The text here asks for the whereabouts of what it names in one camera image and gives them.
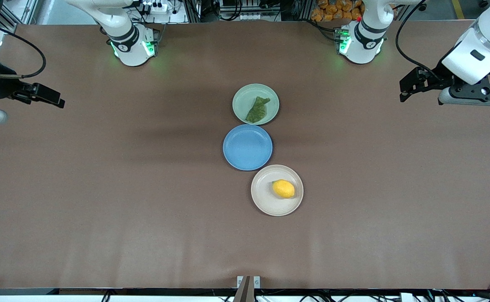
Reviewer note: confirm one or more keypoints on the silver metal bracket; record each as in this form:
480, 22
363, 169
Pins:
256, 281

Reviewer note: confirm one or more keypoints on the aluminium frame post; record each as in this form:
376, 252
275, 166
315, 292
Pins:
192, 12

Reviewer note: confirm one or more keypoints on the beige plate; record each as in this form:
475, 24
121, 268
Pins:
266, 201

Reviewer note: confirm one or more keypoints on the green lettuce leaf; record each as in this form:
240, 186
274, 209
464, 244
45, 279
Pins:
256, 111

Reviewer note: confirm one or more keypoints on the brown camera post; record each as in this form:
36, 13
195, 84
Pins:
245, 293

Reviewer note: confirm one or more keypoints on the aluminium frame rail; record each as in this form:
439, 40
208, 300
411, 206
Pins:
10, 23

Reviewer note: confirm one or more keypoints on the white power strip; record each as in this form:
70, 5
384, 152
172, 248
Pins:
159, 7

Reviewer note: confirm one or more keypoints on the light green plate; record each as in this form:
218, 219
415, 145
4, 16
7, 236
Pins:
243, 100

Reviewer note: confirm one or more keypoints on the yellow lemon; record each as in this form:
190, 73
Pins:
284, 189

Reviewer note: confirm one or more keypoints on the bag of orange items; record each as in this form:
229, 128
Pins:
333, 10

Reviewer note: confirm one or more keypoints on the blue plate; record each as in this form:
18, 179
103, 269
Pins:
248, 147

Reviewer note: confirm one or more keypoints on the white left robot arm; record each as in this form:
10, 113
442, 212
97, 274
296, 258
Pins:
364, 42

